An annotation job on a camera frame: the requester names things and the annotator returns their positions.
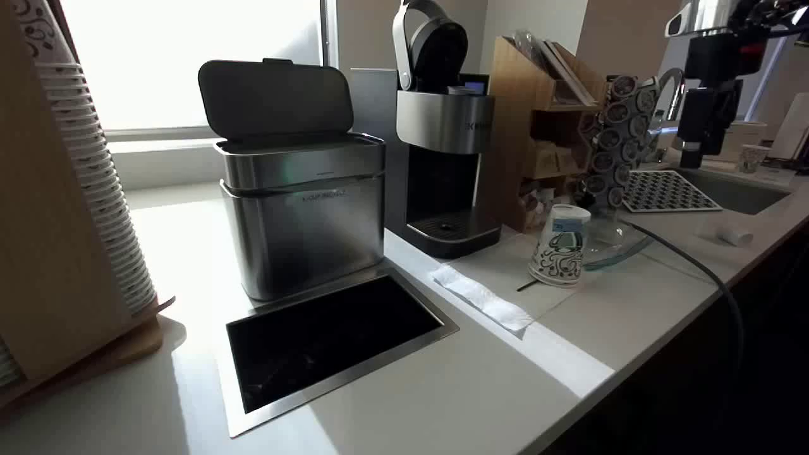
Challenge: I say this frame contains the wooden condiment organizer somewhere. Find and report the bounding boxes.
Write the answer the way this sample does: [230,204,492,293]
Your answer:
[479,32,612,234]

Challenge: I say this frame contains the black and steel coffee machine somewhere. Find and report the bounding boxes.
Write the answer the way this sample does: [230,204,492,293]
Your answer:
[389,0,506,261]

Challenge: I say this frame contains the white box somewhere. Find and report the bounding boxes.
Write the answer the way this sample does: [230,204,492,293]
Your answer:
[768,88,809,164]

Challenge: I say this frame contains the black square tray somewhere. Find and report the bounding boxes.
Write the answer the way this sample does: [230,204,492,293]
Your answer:
[215,266,464,440]

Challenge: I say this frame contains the dish drying rack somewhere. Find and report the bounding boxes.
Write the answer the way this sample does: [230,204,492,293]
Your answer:
[617,164,727,217]

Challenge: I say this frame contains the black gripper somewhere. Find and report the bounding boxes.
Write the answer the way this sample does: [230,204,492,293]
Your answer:
[677,32,746,172]

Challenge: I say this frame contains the small glass cup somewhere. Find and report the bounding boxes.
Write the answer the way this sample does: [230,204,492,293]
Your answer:
[530,199,595,287]

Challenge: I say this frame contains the chrome faucet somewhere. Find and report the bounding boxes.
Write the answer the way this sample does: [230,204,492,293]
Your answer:
[651,66,688,131]

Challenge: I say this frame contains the black coffee pod carousel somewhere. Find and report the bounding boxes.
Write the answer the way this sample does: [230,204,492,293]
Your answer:
[580,73,670,256]

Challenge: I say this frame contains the small white cups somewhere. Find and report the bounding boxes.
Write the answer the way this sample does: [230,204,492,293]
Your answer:
[732,119,772,174]

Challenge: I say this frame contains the thick black cable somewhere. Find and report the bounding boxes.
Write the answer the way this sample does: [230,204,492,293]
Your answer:
[617,214,751,363]

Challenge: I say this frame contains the small white block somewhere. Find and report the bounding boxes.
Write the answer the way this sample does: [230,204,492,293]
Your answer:
[717,222,756,247]

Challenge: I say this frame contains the bright window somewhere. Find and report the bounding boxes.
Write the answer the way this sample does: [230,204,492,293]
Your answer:
[58,0,329,141]

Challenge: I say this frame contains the steel bin with dark lid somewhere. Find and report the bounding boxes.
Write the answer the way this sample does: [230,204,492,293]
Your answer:
[198,56,389,305]

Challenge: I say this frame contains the steel sink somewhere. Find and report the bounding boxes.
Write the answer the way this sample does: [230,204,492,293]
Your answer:
[677,164,794,217]

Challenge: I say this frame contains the tea packets in organizer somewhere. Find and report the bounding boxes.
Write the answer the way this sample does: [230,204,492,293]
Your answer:
[503,28,599,108]

